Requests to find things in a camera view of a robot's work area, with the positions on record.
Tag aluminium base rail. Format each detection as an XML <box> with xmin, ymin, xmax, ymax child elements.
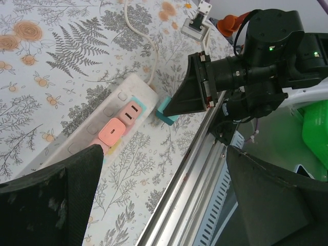
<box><xmin>135</xmin><ymin>91</ymin><xmax>231</xmax><ymax>246</ymax></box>

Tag black thin cable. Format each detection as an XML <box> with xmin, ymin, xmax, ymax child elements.
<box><xmin>233</xmin><ymin>11</ymin><xmax>259</xmax><ymax>56</ymax></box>

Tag salmon pink charger plug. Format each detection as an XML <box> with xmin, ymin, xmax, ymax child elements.
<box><xmin>98</xmin><ymin>117</ymin><xmax>127</xmax><ymax>147</ymax></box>

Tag green plastic basket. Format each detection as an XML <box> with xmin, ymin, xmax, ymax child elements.
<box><xmin>297</xmin><ymin>99</ymin><xmax>328</xmax><ymax>170</ymax></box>

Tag perforated grey cable tray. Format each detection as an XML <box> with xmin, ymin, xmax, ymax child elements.
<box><xmin>191</xmin><ymin>130</ymin><xmax>245</xmax><ymax>246</ymax></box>

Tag white power strip cord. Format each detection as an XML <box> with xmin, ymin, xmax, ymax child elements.
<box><xmin>124</xmin><ymin>0</ymin><xmax>159</xmax><ymax>90</ymax></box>

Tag white long power strip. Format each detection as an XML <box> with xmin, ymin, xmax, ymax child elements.
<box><xmin>38</xmin><ymin>73</ymin><xmax>159</xmax><ymax>177</ymax></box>

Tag teal charger plug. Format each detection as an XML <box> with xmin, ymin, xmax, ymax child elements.
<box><xmin>155</xmin><ymin>96</ymin><xmax>180</xmax><ymax>126</ymax></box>

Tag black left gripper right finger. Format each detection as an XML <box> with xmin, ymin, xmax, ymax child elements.
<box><xmin>214</xmin><ymin>145</ymin><xmax>328</xmax><ymax>246</ymax></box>

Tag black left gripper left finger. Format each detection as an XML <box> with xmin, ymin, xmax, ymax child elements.
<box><xmin>0</xmin><ymin>144</ymin><xmax>104</xmax><ymax>246</ymax></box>

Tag dusty pink charger plug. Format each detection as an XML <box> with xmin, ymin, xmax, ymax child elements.
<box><xmin>118</xmin><ymin>100</ymin><xmax>143</xmax><ymax>126</ymax></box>

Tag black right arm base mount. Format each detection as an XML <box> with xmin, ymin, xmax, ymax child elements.
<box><xmin>214</xmin><ymin>120</ymin><xmax>240</xmax><ymax>148</ymax></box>

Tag orange plastic clamp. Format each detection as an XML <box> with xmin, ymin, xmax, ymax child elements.
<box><xmin>217</xmin><ymin>11</ymin><xmax>253</xmax><ymax>37</ymax></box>

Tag floral tablecloth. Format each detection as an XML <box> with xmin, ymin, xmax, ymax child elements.
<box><xmin>0</xmin><ymin>0</ymin><xmax>236</xmax><ymax>246</ymax></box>

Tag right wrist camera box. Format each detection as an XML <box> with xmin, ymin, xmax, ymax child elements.
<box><xmin>180</xmin><ymin>0</ymin><xmax>214</xmax><ymax>45</ymax></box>

